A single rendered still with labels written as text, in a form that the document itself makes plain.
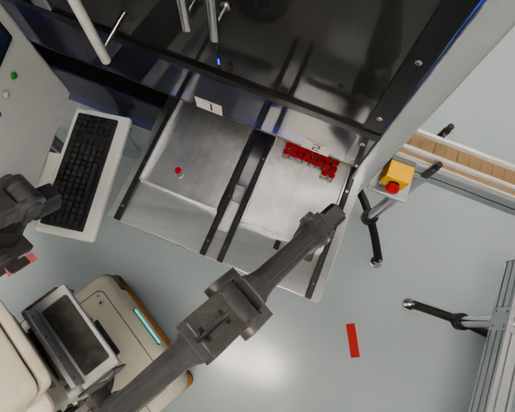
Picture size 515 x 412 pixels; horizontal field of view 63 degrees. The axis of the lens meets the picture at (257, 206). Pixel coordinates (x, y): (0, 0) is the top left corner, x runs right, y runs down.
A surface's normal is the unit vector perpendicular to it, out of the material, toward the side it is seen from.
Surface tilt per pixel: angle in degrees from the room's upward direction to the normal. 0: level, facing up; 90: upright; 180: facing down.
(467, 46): 90
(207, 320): 30
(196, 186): 0
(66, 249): 0
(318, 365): 0
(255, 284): 44
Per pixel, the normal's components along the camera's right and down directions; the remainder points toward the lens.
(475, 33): -0.37, 0.89
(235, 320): 0.42, -0.51
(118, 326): 0.04, -0.25
